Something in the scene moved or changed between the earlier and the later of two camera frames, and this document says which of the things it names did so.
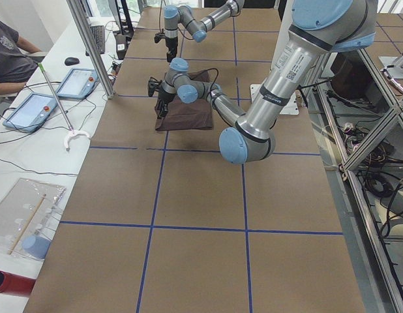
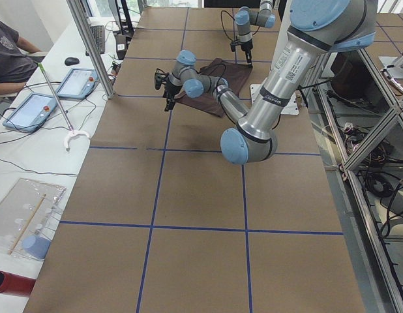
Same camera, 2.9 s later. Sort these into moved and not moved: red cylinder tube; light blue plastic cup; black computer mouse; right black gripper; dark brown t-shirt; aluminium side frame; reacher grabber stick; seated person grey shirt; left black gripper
Moved: right black gripper; left black gripper; dark brown t-shirt
Not moved: light blue plastic cup; red cylinder tube; black computer mouse; aluminium side frame; seated person grey shirt; reacher grabber stick
